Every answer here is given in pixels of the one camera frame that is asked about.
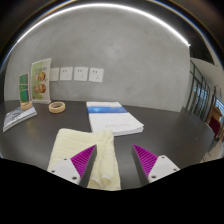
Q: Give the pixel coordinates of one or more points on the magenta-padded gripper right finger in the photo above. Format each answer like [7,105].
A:
[161,166]

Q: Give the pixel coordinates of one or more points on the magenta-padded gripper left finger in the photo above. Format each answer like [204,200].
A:
[65,168]

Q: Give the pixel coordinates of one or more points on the cream ribbed towel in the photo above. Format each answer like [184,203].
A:
[71,143]

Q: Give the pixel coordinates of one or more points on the beige tape roll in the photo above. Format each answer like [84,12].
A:
[51,108]

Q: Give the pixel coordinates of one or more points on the white booklet with blue band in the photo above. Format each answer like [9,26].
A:
[113,121]

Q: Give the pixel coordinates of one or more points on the grey patterned magazine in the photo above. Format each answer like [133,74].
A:
[18,116]

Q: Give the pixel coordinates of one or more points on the black-framed glass partition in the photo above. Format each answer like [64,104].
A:
[200,96]

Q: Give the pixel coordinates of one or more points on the small sign on wooden base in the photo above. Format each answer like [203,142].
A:
[24,88]

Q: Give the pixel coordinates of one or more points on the green acrylic sign stand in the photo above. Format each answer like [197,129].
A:
[40,80]

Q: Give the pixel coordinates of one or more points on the curved ceiling light strip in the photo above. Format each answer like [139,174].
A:
[100,5]

